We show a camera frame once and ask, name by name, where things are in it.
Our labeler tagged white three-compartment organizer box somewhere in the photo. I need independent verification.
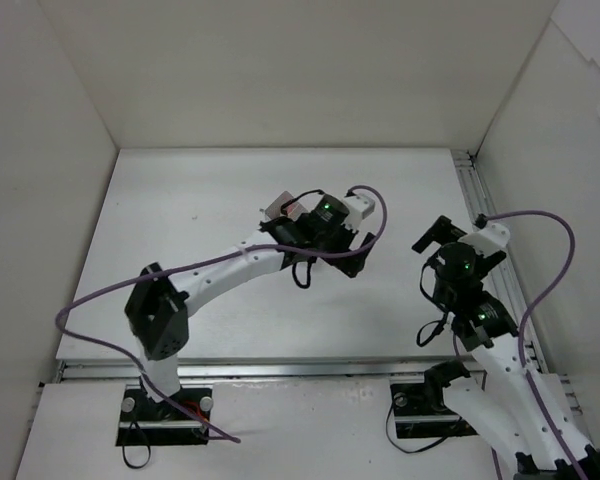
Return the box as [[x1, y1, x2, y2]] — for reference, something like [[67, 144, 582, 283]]
[[261, 190, 308, 222]]

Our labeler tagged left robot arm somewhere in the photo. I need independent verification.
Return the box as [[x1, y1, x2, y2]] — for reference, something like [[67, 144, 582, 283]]
[[125, 192, 375, 420]]

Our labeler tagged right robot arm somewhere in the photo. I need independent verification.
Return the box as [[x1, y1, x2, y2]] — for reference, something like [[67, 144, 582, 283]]
[[412, 215, 600, 479]]

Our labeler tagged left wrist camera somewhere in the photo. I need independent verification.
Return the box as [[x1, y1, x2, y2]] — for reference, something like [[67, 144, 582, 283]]
[[342, 194, 375, 231]]

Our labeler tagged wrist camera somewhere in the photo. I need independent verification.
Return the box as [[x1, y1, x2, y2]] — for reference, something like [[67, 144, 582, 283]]
[[342, 194, 375, 231], [462, 214, 511, 258]]

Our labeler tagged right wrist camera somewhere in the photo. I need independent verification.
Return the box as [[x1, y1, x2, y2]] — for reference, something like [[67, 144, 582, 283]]
[[462, 214, 511, 258]]

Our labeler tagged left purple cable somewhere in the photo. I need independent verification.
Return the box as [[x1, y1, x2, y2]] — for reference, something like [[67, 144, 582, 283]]
[[55, 185, 389, 444]]

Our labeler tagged aluminium frame rail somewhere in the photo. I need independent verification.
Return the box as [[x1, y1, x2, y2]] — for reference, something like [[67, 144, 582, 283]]
[[452, 149, 600, 480]]

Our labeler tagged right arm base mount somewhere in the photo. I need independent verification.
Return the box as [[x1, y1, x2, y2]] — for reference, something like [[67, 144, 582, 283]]
[[386, 360, 477, 446]]

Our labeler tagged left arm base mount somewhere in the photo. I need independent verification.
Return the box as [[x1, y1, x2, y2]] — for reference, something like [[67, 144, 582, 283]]
[[116, 386, 209, 447]]

